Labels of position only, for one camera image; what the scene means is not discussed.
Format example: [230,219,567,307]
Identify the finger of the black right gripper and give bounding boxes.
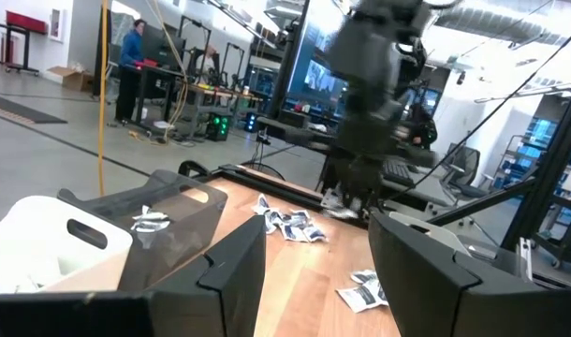
[340,163,364,212]
[362,163,386,212]

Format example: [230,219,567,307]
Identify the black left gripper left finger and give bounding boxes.
[0,214,267,337]

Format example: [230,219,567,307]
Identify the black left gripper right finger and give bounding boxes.
[368,212,571,337]

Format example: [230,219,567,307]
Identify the white gauze packet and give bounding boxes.
[0,265,42,295]

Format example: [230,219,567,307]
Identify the black keyboard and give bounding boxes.
[381,157,416,187]

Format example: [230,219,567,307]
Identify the grey desk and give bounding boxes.
[383,175,455,210]

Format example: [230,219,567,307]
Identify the grey translucent plastic bin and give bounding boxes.
[56,168,229,292]

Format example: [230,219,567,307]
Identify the grey cart top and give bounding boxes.
[256,115,343,155]

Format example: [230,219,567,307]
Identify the silver table clamp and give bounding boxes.
[518,237,534,283]

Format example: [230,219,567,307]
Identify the large blue display screen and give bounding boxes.
[287,0,350,102]

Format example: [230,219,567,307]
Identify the grey mesh office chair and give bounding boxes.
[442,142,490,200]

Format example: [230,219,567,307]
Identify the wooden top desk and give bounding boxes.
[186,81,264,141]

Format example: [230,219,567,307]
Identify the black computer green lights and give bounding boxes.
[205,110,231,142]

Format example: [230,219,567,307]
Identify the black side table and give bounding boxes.
[533,194,571,271]

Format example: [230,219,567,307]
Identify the shelf with blue bins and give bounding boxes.
[500,116,561,188]

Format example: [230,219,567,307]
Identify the white plastic bin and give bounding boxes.
[0,195,134,295]

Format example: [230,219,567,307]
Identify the black legged desk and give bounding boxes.
[134,63,189,128]

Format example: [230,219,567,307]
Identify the black monitor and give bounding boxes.
[139,22,187,71]

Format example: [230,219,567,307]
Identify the brown cardboard box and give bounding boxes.
[46,65,95,93]

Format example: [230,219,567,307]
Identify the dark floor mat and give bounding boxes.
[0,92,67,125]

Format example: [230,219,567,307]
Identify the red topped black table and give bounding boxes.
[0,9,48,76]

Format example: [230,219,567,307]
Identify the dark grey handled bin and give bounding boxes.
[467,245,520,284]

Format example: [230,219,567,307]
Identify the light grey handled bin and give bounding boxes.
[388,211,474,257]

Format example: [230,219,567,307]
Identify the black floor cable bundle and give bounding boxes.
[241,161,286,182]

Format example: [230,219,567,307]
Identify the black slanted post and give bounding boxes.
[266,0,311,121]

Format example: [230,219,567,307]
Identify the thin black diagonal cable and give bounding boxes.
[397,21,571,202]

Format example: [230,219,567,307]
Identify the black metal frame stand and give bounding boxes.
[219,41,245,90]
[177,15,212,84]

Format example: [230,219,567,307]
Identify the long silver duct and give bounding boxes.
[434,4,571,48]

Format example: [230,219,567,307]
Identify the thin yellow reel cord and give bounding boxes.
[144,0,191,144]

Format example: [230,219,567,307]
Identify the thick yellow power cable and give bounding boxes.
[96,0,110,198]

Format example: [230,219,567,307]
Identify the white wall cabinet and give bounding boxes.
[49,7,65,42]

